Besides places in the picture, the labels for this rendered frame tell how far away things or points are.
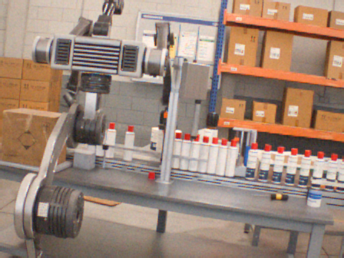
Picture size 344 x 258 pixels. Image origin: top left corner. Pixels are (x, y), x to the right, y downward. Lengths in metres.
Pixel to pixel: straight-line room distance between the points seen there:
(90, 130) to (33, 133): 0.57
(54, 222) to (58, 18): 5.94
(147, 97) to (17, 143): 4.67
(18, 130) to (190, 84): 0.94
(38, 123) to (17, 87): 3.46
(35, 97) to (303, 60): 3.81
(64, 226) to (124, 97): 5.59
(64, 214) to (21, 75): 4.42
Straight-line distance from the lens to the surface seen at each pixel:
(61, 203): 1.68
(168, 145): 2.60
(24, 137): 2.60
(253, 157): 2.69
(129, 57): 2.04
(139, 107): 7.15
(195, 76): 2.59
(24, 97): 5.99
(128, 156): 2.81
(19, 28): 7.58
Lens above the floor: 1.41
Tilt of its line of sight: 6 degrees down
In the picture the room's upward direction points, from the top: 7 degrees clockwise
